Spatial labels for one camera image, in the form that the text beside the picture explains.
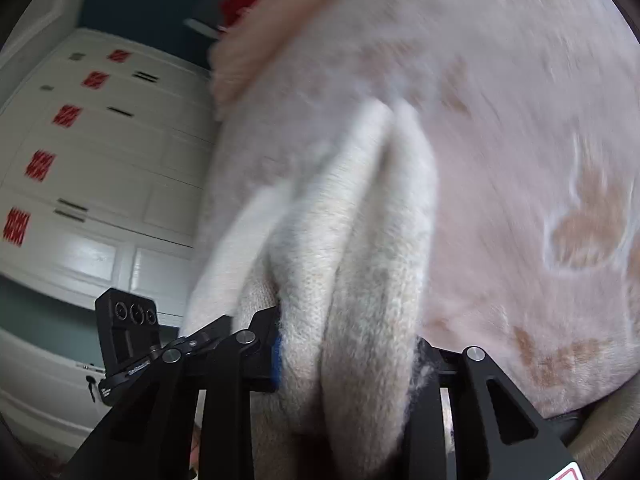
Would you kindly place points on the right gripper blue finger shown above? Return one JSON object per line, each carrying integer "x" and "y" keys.
{"x": 276, "y": 363}

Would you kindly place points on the cream knit sweater black hearts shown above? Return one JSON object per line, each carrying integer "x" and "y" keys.
{"x": 343, "y": 251}

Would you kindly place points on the white wardrobe with red stickers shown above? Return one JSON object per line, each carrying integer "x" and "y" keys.
{"x": 104, "y": 151}

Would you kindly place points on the person's leg in cream trousers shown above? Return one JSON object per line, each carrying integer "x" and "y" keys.
{"x": 605, "y": 431}

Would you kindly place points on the pink folded duvet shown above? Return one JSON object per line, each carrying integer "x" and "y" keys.
{"x": 248, "y": 46}

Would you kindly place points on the pink floral bed blanket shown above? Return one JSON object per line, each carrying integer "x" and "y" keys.
{"x": 531, "y": 108}

